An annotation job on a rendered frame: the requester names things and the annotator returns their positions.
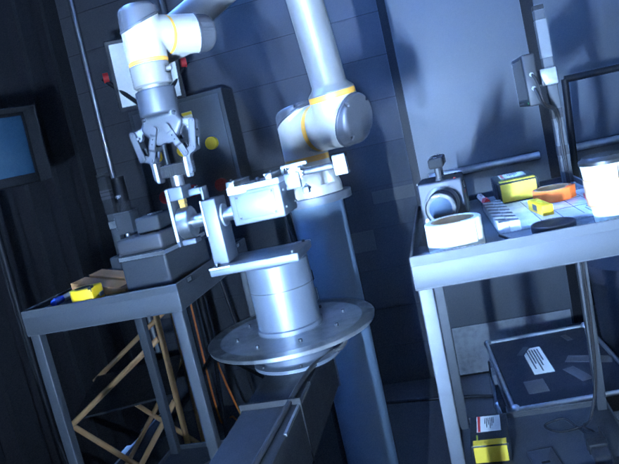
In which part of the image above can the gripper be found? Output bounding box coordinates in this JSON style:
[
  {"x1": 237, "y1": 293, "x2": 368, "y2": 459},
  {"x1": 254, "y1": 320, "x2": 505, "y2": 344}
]
[{"x1": 129, "y1": 84, "x2": 200, "y2": 183}]

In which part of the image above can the silver dovetail cradle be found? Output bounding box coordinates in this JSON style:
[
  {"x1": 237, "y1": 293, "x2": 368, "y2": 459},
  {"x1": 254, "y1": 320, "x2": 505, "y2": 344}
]
[{"x1": 225, "y1": 160, "x2": 335, "y2": 227}]

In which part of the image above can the silver remote head body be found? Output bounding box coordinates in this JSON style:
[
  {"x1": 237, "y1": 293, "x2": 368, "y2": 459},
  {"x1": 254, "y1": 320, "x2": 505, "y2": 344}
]
[{"x1": 199, "y1": 195, "x2": 376, "y2": 379}]

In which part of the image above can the grey metal cart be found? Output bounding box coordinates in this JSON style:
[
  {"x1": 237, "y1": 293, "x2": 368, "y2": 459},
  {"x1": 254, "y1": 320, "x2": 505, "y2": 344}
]
[{"x1": 408, "y1": 192, "x2": 619, "y2": 464}]

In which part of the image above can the silver brake knob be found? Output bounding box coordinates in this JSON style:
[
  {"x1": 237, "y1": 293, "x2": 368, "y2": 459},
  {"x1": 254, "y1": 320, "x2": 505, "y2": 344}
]
[{"x1": 164, "y1": 176, "x2": 210, "y2": 245}]

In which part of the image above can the grey metal pipe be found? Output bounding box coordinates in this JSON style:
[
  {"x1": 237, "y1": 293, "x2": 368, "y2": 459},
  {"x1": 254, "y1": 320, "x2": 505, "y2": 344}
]
[{"x1": 75, "y1": 0, "x2": 117, "y2": 181}]

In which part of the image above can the dark grey control box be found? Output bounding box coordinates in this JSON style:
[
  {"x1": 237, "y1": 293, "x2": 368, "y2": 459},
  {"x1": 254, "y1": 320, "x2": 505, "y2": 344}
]
[{"x1": 98, "y1": 176, "x2": 196, "y2": 292}]

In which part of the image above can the brown cardboard block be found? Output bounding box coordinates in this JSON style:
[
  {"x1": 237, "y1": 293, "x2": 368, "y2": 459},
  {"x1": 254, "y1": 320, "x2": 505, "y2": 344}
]
[{"x1": 70, "y1": 269, "x2": 128, "y2": 296}]

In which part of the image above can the grey metal table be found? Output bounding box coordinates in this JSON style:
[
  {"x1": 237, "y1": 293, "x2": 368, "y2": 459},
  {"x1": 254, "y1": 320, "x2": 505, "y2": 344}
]
[{"x1": 20, "y1": 263, "x2": 229, "y2": 464}]

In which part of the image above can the yellow wooden truss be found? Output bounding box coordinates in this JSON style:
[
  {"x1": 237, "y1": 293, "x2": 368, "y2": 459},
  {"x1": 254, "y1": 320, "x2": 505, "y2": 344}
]
[{"x1": 70, "y1": 313, "x2": 200, "y2": 449}]

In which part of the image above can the white tape roll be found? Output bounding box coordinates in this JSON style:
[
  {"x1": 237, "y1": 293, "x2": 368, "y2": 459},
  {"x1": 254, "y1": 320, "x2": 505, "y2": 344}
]
[{"x1": 423, "y1": 211, "x2": 485, "y2": 251}]

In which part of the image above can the grey key set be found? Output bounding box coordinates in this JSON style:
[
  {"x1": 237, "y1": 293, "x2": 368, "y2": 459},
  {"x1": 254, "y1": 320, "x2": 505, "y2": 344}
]
[{"x1": 483, "y1": 200, "x2": 523, "y2": 234}]

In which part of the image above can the large yellow box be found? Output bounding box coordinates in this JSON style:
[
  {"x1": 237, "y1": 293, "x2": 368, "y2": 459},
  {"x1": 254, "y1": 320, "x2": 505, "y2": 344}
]
[{"x1": 491, "y1": 173, "x2": 540, "y2": 205}]

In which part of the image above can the grey junction box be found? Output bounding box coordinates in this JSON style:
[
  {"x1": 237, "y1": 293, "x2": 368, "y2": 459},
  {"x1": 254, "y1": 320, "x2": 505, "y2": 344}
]
[{"x1": 511, "y1": 52, "x2": 541, "y2": 108}]

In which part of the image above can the black round cap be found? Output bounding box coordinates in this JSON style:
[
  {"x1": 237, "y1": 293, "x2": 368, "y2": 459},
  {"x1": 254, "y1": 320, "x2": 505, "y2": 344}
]
[{"x1": 530, "y1": 217, "x2": 577, "y2": 236}]

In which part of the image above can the black framed screen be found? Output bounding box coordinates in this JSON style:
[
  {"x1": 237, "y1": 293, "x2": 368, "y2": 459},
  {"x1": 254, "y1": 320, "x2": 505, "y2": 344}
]
[{"x1": 560, "y1": 64, "x2": 619, "y2": 169}]

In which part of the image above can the grey grid mat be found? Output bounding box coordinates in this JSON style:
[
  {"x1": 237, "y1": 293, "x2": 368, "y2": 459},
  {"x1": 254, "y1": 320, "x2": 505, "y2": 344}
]
[{"x1": 483, "y1": 182, "x2": 619, "y2": 239}]

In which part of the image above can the white cup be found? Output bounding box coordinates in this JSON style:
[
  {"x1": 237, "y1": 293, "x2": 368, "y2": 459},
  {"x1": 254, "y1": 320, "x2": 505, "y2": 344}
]
[{"x1": 578, "y1": 156, "x2": 619, "y2": 221}]

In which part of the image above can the yellow black block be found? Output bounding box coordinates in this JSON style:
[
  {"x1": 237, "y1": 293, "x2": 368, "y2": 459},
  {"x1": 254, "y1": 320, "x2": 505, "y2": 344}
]
[{"x1": 471, "y1": 436, "x2": 510, "y2": 464}]

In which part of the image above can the black equipment case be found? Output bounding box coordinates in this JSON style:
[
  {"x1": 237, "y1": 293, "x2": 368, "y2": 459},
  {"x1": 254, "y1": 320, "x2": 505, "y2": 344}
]
[{"x1": 484, "y1": 322, "x2": 619, "y2": 413}]

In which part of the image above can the grey wall cabinet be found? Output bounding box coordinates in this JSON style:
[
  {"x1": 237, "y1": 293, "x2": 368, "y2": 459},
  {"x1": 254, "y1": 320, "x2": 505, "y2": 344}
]
[{"x1": 127, "y1": 85, "x2": 241, "y2": 253}]

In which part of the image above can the blue wall monitor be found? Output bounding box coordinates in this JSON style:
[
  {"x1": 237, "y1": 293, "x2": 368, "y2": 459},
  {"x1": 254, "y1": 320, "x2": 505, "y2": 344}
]
[{"x1": 0, "y1": 103, "x2": 53, "y2": 191}]

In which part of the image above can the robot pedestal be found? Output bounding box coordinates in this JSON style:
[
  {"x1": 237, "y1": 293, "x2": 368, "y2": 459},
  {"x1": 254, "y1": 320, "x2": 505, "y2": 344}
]
[{"x1": 290, "y1": 186, "x2": 400, "y2": 464}]

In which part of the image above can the orange cable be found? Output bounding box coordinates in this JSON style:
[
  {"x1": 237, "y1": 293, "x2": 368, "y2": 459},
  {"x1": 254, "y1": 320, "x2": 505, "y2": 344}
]
[{"x1": 191, "y1": 290, "x2": 241, "y2": 423}]

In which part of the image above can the grey camera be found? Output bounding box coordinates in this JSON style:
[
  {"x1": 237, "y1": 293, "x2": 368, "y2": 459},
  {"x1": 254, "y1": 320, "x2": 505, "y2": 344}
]
[{"x1": 417, "y1": 154, "x2": 468, "y2": 226}]

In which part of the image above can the grey wall rail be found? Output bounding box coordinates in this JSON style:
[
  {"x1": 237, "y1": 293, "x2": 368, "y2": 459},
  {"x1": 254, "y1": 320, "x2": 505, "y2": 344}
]
[{"x1": 458, "y1": 150, "x2": 542, "y2": 171}]

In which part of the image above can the grey cable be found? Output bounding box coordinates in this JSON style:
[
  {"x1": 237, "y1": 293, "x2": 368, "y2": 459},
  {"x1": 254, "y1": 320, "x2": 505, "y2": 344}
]
[{"x1": 544, "y1": 86, "x2": 611, "y2": 436}]

